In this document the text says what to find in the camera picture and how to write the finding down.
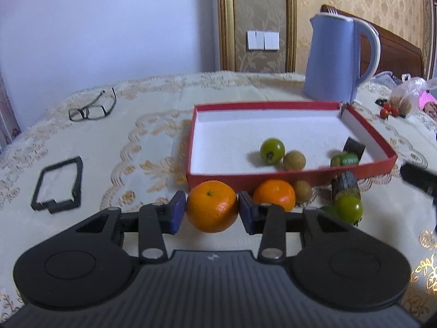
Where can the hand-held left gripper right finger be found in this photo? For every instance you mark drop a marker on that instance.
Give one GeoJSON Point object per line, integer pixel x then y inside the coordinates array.
{"type": "Point", "coordinates": [247, 213]}

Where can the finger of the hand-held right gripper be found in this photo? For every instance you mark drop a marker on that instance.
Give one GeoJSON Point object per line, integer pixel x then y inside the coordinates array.
{"type": "Point", "coordinates": [418, 177]}

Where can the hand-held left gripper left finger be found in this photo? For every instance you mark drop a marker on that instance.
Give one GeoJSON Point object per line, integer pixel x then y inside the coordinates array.
{"type": "Point", "coordinates": [177, 211]}

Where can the orange tangerine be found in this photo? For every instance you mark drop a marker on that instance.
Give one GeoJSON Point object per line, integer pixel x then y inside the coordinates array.
{"type": "Point", "coordinates": [275, 194]}
{"type": "Point", "coordinates": [211, 208]}

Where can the brown kiwi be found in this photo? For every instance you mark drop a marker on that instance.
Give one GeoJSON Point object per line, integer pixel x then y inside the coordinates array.
{"type": "Point", "coordinates": [294, 160]}
{"type": "Point", "coordinates": [303, 191]}

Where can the green tomato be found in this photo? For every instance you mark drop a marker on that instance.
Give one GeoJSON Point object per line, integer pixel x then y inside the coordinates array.
{"type": "Point", "coordinates": [272, 150]}
{"type": "Point", "coordinates": [349, 209]}

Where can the red cardboard box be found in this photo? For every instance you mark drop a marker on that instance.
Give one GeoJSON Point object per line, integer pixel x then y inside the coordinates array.
{"type": "Point", "coordinates": [239, 143]}

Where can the clear plastic bag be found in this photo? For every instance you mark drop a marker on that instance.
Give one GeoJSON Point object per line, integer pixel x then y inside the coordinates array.
{"type": "Point", "coordinates": [406, 100]}

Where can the pink cloth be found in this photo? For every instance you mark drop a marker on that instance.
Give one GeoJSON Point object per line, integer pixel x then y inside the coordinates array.
{"type": "Point", "coordinates": [428, 99]}

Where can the small black object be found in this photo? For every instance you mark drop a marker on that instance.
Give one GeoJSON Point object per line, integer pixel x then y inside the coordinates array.
{"type": "Point", "coordinates": [380, 101]}

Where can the cream embroidered tablecloth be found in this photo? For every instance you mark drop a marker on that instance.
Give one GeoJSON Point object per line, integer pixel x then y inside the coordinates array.
{"type": "Point", "coordinates": [136, 109]}

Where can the brown wooden headboard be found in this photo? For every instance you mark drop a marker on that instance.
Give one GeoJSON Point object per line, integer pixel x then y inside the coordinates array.
{"type": "Point", "coordinates": [399, 51]}

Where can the black eyeglasses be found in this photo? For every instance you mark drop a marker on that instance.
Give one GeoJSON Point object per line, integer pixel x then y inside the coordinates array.
{"type": "Point", "coordinates": [78, 110]}

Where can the blue electric kettle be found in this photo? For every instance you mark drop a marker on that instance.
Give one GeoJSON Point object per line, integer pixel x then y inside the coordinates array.
{"type": "Point", "coordinates": [327, 65]}

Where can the pink patterned curtain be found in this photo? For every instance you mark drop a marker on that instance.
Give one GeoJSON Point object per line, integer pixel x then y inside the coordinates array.
{"type": "Point", "coordinates": [8, 116]}

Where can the black square plastic frame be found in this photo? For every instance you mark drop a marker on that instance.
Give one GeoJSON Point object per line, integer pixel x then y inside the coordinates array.
{"type": "Point", "coordinates": [78, 184]}

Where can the gold wall moulding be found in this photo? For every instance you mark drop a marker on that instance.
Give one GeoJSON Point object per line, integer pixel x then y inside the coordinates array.
{"type": "Point", "coordinates": [225, 24]}
{"type": "Point", "coordinates": [429, 24]}

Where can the white wall switch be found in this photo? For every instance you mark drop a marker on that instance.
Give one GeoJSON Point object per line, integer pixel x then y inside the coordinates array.
{"type": "Point", "coordinates": [263, 40]}

